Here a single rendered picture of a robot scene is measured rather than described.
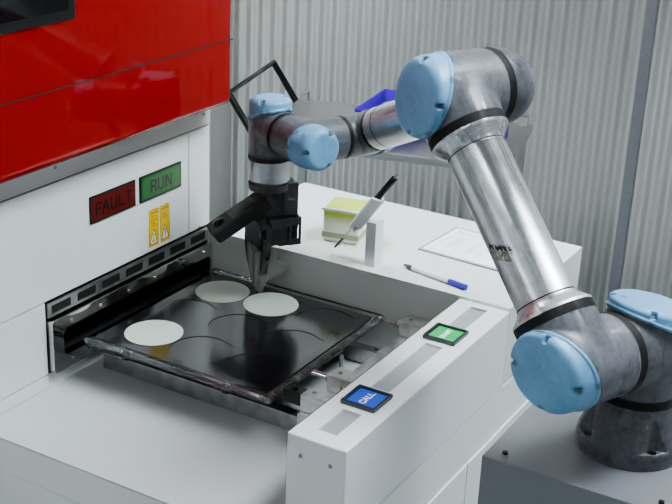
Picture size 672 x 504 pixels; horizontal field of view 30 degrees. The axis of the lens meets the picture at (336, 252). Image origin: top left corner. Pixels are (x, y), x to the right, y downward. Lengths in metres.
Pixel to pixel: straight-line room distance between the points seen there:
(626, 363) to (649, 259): 2.62
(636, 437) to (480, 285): 0.53
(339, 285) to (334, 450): 0.63
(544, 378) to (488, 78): 0.43
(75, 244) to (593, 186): 2.51
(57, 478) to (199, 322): 0.39
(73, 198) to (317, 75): 2.66
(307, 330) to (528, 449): 0.51
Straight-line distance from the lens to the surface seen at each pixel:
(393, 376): 1.90
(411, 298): 2.21
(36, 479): 2.01
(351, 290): 2.27
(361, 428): 1.75
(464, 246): 2.37
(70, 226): 2.09
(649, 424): 1.80
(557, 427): 1.90
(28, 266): 2.04
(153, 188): 2.24
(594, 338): 1.67
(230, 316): 2.20
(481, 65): 1.79
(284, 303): 2.25
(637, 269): 4.34
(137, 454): 1.95
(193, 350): 2.08
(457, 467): 2.10
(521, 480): 1.79
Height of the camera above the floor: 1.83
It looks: 22 degrees down
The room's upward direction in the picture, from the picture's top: 3 degrees clockwise
